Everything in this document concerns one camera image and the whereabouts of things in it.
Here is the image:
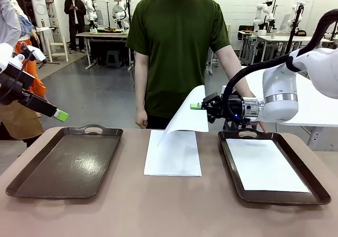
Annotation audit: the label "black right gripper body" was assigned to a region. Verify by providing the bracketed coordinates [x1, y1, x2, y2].
[218, 95, 244, 122]

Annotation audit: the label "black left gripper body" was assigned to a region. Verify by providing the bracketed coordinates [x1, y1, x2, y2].
[0, 62, 36, 106]

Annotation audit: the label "white A4 paper sheet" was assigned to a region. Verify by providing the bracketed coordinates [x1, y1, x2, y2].
[157, 84, 210, 146]
[225, 138, 312, 193]

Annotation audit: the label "person's right forearm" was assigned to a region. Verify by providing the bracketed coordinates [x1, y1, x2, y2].
[134, 52, 150, 112]

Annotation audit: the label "person's left forearm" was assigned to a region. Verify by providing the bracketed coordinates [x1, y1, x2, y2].
[215, 44, 256, 98]

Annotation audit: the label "person's left hand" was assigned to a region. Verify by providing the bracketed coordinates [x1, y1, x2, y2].
[249, 120, 271, 135]

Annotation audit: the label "person's right hand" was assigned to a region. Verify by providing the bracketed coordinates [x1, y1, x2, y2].
[134, 109, 149, 129]

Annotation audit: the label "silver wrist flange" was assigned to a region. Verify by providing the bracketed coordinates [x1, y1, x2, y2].
[241, 96, 265, 122]

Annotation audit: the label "person in orange apron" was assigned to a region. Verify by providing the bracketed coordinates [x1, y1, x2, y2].
[14, 8, 48, 98]

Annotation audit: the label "black trousers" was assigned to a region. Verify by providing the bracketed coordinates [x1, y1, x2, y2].
[146, 114, 175, 130]

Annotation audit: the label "dark brown plastic tray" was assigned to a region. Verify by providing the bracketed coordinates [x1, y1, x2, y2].
[5, 124, 124, 200]
[218, 130, 332, 205]

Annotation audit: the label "white A4 paper stack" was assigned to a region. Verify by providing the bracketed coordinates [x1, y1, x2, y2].
[144, 130, 203, 177]

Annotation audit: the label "person in green shirt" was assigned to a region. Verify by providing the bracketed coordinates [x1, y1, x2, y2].
[126, 0, 231, 119]

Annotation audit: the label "large white table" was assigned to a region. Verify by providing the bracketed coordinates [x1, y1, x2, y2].
[220, 65, 338, 151]

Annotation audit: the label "white background desk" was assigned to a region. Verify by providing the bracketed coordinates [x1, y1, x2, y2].
[237, 30, 334, 65]

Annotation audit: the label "grey plastic stool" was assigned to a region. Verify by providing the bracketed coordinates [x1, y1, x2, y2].
[105, 50, 123, 69]

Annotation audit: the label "white standing air conditioner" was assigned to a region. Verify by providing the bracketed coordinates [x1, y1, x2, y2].
[28, 0, 51, 28]

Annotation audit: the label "person in black clothes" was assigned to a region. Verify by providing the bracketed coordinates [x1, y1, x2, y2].
[64, 0, 87, 54]

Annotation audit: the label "wooden top background table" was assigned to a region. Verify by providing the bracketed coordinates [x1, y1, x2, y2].
[76, 30, 134, 71]

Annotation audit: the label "black stand pole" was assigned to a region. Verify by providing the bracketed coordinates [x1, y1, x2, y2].
[287, 3, 305, 54]

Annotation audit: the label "person in white shirt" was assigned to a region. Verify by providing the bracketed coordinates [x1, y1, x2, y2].
[112, 0, 130, 30]

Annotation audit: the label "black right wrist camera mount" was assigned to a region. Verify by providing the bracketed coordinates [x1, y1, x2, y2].
[224, 117, 254, 131]

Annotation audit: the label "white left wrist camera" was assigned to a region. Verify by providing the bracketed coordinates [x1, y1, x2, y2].
[12, 45, 47, 63]

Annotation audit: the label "black corrugated cable conduit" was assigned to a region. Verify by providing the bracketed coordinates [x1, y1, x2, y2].
[223, 8, 338, 121]

